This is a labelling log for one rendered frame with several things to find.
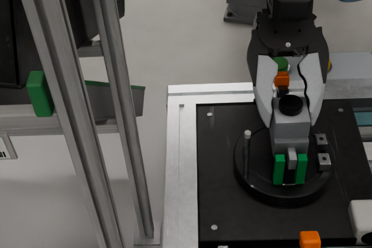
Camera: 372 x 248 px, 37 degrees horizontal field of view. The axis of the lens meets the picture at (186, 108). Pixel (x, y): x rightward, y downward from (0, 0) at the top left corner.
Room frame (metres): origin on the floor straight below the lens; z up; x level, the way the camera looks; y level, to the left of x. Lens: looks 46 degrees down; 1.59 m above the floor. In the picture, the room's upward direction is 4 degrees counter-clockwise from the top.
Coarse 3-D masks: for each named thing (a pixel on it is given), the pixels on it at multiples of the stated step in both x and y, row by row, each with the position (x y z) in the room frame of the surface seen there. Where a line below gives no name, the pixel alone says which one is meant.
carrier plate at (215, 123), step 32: (224, 128) 0.55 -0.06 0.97; (320, 128) 0.54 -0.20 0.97; (352, 128) 0.53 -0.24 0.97; (224, 160) 0.49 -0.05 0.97; (352, 160) 0.48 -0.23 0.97; (224, 192) 0.44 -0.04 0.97; (352, 192) 0.42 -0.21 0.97; (224, 224) 0.39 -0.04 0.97; (256, 224) 0.38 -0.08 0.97; (288, 224) 0.38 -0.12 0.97; (320, 224) 0.38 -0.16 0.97
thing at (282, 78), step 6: (282, 72) 0.56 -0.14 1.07; (276, 78) 0.55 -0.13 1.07; (282, 78) 0.55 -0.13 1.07; (288, 78) 0.55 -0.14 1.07; (276, 84) 0.54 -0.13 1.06; (282, 84) 0.54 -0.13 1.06; (288, 84) 0.54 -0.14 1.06; (276, 90) 0.54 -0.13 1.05; (282, 90) 0.53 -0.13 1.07; (288, 90) 0.53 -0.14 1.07; (276, 96) 0.54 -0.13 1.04
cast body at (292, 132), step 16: (288, 96) 0.49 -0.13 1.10; (288, 112) 0.46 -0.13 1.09; (304, 112) 0.47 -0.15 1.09; (272, 128) 0.47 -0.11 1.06; (288, 128) 0.45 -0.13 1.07; (304, 128) 0.45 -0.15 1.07; (272, 144) 0.46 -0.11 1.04; (288, 144) 0.44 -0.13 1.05; (304, 144) 0.44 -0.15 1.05; (288, 160) 0.43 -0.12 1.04
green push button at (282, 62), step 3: (276, 57) 0.70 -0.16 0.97; (279, 57) 0.70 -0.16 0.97; (282, 57) 0.70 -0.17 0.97; (273, 60) 0.69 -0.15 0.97; (276, 60) 0.69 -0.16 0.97; (279, 60) 0.69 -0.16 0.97; (282, 60) 0.69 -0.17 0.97; (285, 60) 0.69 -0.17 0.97; (279, 63) 0.69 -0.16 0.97; (282, 63) 0.69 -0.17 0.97; (285, 63) 0.69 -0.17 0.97; (279, 66) 0.68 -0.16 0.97; (282, 66) 0.68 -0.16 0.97; (285, 66) 0.68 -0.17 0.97; (279, 69) 0.67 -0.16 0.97; (282, 69) 0.67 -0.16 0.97; (285, 69) 0.68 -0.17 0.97
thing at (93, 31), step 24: (0, 0) 0.34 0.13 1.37; (72, 0) 0.42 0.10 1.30; (120, 0) 0.55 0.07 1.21; (0, 24) 0.33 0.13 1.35; (24, 24) 0.34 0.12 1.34; (72, 24) 0.41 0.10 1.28; (96, 24) 0.47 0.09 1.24; (0, 48) 0.32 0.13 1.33; (24, 48) 0.33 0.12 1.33; (0, 72) 0.32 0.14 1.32; (24, 72) 0.32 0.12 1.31
